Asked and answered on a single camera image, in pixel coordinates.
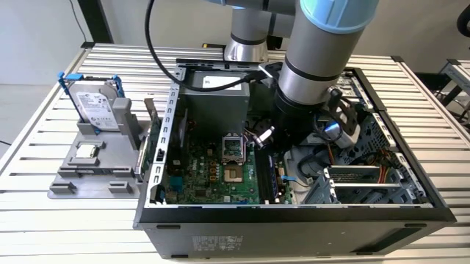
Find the RAM memory stick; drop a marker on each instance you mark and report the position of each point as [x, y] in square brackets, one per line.
[272, 178]
[93, 172]

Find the green graphics card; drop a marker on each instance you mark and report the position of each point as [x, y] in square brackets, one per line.
[153, 129]

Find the CPU socket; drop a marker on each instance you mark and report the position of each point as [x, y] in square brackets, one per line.
[233, 173]

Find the grey power supply unit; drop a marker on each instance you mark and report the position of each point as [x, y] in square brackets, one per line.
[216, 110]

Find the black upright post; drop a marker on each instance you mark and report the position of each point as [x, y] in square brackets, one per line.
[99, 19]

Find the aluminium side table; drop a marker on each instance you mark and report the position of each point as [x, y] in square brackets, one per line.
[452, 67]

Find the silver CPU chip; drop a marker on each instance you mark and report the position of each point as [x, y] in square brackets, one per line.
[87, 151]

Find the black open PC case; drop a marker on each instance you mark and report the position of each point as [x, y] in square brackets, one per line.
[293, 233]

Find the hard disk in blue carrier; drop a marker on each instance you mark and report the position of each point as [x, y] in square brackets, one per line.
[93, 107]

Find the green Dell motherboard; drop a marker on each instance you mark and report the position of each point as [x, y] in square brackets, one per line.
[205, 176]

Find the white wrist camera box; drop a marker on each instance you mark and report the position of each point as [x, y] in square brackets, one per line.
[344, 137]

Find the black RAM slot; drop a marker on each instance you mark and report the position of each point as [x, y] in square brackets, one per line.
[264, 178]
[260, 176]

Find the yellow black connector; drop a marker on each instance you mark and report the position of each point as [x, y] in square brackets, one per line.
[205, 45]

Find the black case fan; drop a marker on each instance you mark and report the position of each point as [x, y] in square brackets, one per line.
[181, 129]

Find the grey plastic parts rack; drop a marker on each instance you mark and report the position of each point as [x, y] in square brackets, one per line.
[99, 154]

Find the black table corner cap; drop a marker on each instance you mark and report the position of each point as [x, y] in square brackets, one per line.
[396, 58]
[88, 45]

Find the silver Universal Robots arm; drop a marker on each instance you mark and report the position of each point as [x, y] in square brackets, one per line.
[319, 55]

